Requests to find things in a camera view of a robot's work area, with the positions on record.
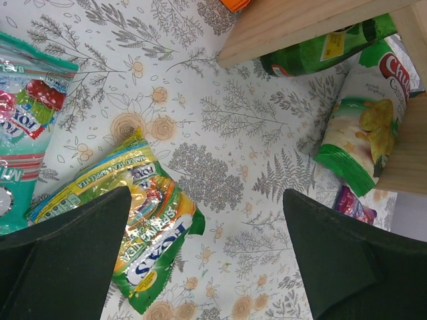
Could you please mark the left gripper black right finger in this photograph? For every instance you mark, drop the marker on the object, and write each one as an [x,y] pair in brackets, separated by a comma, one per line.
[352,270]

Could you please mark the yellow green Fox's candy bag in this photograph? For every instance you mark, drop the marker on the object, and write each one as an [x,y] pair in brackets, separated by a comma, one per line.
[160,216]

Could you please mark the green glass bottle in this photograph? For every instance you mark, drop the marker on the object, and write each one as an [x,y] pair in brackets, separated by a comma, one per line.
[325,51]

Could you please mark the teal Fox's bag near left arm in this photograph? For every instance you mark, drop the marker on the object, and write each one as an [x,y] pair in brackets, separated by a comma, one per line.
[34,87]

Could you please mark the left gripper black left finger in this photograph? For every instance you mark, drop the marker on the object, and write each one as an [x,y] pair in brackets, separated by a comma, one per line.
[61,268]

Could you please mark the green cassava chips bag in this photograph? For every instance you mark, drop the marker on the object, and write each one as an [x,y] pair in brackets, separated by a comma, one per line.
[366,118]

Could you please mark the purple Fox's candy bag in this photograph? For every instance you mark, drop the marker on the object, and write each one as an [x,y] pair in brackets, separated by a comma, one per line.
[348,204]

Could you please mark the orange candy box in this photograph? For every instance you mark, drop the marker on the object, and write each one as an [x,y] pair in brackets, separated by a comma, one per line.
[235,5]

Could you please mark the wooden two-tier shelf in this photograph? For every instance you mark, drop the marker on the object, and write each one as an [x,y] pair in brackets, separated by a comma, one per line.
[267,26]

